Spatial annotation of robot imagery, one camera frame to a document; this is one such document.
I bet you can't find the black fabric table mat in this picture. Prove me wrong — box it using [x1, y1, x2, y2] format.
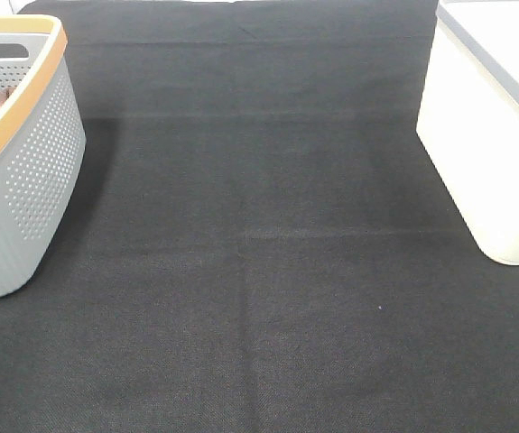
[0, 1, 519, 432]

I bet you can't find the grey perforated laundry basket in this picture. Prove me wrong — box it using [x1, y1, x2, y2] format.
[0, 14, 86, 297]

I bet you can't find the white plastic storage bin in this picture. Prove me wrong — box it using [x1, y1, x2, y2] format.
[416, 1, 519, 265]

